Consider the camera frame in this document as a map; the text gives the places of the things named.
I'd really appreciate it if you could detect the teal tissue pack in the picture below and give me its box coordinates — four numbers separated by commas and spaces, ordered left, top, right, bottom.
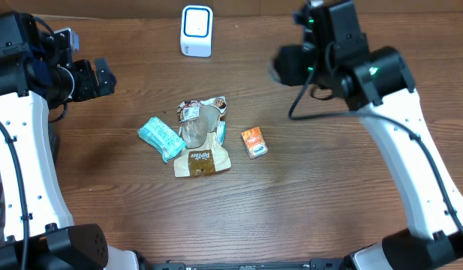
137, 117, 185, 163

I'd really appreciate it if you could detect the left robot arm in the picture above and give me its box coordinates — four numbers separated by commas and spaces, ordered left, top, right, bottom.
0, 11, 147, 269

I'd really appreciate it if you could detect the brown beige snack pouch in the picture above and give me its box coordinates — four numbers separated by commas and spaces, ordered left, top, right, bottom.
173, 96, 231, 178

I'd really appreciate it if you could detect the orange small carton box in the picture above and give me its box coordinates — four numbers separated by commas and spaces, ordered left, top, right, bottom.
241, 127, 268, 159

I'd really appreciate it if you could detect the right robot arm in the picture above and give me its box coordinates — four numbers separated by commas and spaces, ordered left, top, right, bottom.
272, 1, 463, 269

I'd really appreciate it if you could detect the white barcode scanner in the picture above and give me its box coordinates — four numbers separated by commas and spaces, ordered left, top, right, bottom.
180, 4, 214, 58

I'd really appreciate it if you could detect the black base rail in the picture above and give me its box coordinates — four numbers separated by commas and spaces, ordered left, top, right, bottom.
145, 259, 347, 270

